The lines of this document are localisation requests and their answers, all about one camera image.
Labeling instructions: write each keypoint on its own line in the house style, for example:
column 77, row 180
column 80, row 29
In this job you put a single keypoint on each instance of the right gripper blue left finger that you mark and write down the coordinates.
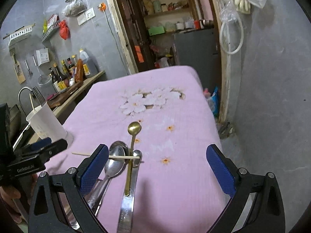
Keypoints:
column 47, row 212

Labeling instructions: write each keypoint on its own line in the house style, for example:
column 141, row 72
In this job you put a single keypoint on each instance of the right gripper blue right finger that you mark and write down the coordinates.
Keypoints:
column 266, row 213

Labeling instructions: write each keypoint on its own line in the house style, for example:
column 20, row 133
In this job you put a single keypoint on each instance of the gold small spoon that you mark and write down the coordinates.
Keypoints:
column 133, row 129

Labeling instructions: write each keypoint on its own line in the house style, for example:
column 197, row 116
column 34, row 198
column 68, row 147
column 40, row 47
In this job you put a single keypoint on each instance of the silver fork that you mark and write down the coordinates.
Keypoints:
column 38, row 96

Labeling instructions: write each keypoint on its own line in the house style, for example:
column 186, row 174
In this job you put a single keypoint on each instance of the left hand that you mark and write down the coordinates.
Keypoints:
column 8, row 194

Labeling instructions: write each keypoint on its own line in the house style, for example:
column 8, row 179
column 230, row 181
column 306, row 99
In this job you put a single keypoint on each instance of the white plastic utensil holder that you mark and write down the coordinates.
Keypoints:
column 45, row 124

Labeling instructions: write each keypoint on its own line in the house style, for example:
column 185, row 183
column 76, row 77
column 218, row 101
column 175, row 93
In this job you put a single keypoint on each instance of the wooden cutting board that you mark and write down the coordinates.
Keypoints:
column 60, row 98

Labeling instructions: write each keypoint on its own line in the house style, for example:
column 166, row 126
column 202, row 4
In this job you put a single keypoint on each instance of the chrome sink faucet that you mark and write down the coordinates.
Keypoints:
column 21, row 97

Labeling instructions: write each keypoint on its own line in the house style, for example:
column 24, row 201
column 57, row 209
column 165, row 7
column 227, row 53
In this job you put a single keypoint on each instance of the dark soy sauce bottle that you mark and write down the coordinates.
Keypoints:
column 54, row 81

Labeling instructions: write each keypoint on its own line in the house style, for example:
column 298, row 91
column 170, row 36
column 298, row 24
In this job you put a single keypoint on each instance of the large oil jug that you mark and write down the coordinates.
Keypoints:
column 89, row 66

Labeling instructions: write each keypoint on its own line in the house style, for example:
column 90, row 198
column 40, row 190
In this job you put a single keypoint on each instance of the red plastic bag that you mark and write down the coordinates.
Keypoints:
column 64, row 31

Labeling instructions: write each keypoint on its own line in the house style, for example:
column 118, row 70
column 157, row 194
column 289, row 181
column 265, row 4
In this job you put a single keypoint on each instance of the pink floral table cloth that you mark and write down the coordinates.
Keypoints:
column 176, row 190

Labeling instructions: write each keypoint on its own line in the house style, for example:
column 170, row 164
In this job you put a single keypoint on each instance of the hanging clear food bag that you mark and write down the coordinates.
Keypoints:
column 73, row 8

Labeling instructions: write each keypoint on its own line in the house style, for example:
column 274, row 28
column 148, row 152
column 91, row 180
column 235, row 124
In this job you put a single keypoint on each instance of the grey small refrigerator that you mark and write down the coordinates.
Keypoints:
column 198, row 49

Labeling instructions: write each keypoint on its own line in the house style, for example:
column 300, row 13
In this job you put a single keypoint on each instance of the wooden storage shelf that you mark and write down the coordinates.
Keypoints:
column 169, row 16

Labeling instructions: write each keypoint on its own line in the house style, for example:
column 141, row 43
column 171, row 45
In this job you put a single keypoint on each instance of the hanging wire strainer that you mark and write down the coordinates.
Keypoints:
column 43, row 80

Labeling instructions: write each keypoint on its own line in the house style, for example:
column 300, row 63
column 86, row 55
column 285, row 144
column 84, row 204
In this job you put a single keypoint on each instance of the white wall basket rack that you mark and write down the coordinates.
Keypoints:
column 19, row 35

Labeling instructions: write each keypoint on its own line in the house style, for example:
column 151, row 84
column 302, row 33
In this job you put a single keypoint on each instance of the metal wall spice shelf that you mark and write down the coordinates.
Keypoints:
column 51, row 30

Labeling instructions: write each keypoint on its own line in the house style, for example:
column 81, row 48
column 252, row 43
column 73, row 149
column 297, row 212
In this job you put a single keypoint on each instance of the white wall socket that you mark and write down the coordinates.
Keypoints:
column 86, row 16

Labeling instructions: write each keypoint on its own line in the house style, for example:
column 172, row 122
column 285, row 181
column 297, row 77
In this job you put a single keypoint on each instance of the orange wall hook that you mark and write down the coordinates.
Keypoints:
column 102, row 7

